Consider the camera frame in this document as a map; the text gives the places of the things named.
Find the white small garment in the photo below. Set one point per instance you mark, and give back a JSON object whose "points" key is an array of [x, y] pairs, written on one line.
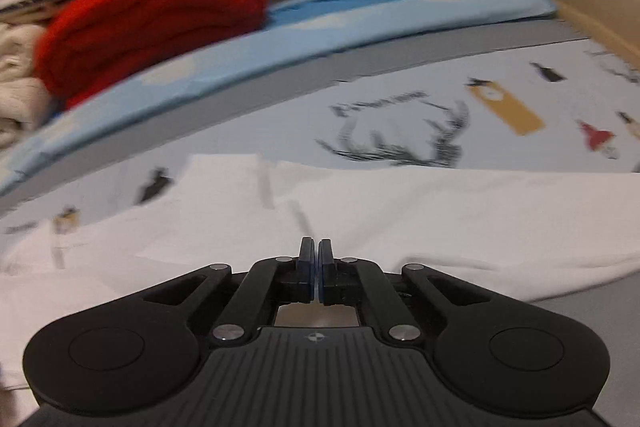
{"points": [[450, 217]]}

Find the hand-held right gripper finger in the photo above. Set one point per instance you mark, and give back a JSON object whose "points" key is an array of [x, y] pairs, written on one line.
{"points": [[312, 284], [322, 287]]}

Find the cream folded blanket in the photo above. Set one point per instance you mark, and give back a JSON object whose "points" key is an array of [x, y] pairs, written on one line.
{"points": [[20, 92]]}

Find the red folded blanket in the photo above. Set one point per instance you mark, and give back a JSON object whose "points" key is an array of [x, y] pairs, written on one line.
{"points": [[160, 17]]}

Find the wooden bed rail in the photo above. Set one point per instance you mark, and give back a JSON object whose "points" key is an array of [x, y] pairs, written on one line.
{"points": [[595, 24]]}

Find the deer print bedsheet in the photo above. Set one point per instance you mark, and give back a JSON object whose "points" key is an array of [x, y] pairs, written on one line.
{"points": [[500, 127]]}

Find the light blue quilt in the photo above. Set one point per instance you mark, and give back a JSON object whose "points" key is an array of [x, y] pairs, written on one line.
{"points": [[350, 27]]}

